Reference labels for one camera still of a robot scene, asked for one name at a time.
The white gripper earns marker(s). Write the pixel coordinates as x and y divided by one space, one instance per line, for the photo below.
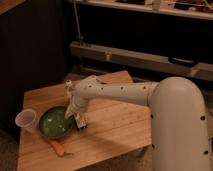
76 106

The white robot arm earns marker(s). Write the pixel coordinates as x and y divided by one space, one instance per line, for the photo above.
179 130

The long grey case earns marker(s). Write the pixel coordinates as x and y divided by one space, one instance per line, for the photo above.
141 60

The cluttered back shelf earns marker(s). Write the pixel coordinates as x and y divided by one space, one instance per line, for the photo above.
142 8

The translucent plastic cup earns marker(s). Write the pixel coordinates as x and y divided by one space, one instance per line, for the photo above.
27 119

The green ceramic bowl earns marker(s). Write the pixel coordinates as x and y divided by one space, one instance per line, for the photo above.
53 124

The orange carrot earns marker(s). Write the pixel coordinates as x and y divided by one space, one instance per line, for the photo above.
58 148

